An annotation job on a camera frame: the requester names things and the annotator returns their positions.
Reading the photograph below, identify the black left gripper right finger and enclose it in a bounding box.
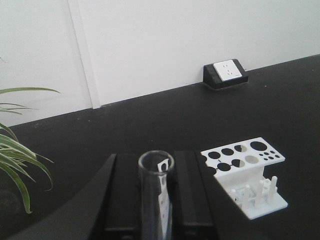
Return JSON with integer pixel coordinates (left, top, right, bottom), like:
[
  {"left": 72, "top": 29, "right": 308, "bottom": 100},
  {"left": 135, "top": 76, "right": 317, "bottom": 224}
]
[{"left": 173, "top": 151, "right": 253, "bottom": 240}]

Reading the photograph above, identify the clear test tube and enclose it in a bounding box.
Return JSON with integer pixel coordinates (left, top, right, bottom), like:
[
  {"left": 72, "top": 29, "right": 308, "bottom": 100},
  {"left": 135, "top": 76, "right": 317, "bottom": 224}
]
[{"left": 138, "top": 150, "right": 175, "bottom": 240}]

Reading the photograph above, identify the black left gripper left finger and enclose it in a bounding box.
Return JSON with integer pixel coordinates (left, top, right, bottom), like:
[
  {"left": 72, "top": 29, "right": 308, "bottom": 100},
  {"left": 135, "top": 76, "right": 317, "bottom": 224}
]
[{"left": 0, "top": 153, "right": 138, "bottom": 240}]

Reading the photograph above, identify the green spider plant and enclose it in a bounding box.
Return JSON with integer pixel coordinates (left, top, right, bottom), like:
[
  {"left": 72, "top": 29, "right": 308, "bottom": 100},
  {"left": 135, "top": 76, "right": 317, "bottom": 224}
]
[{"left": 0, "top": 86, "right": 60, "bottom": 214}]

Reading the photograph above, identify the white test tube rack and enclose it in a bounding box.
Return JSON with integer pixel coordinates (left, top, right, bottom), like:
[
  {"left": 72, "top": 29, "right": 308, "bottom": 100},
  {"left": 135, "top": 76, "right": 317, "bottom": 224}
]
[{"left": 200, "top": 137, "right": 288, "bottom": 220}]

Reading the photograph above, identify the black white power socket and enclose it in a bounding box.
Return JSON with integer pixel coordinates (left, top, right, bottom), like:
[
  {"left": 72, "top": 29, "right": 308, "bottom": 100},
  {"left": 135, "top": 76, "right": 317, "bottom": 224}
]
[{"left": 203, "top": 59, "right": 249, "bottom": 90}]

